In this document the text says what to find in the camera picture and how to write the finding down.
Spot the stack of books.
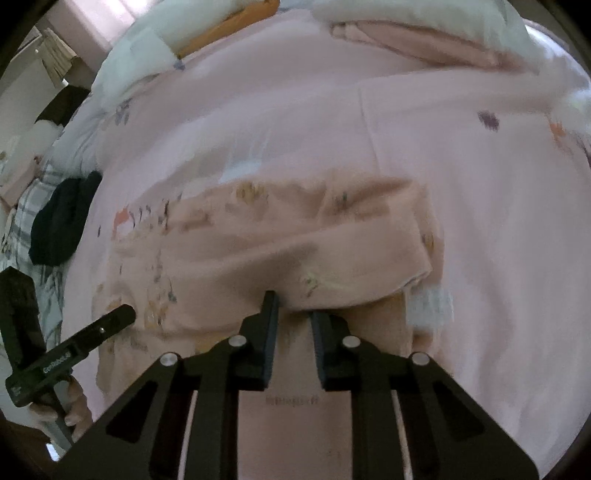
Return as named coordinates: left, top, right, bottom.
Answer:
left=36, top=28, right=78, bottom=87

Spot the grey plaid quilt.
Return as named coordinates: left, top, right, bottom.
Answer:
left=1, top=152, right=66, bottom=348

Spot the black clothing pile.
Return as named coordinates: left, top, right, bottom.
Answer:
left=29, top=171, right=102, bottom=267

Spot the person's left hand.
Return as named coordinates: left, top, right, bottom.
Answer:
left=28, top=377, right=93, bottom=442

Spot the pink floral bed sheet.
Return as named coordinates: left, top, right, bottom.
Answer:
left=62, top=10, right=590, bottom=474

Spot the white fluffy pink-lined garment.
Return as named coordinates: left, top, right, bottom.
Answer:
left=311, top=1, right=542, bottom=70

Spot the pink window curtain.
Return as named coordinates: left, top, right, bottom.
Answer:
left=46, top=0, right=157, bottom=51

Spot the peach cartoon print garment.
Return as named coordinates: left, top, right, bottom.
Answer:
left=92, top=171, right=451, bottom=479

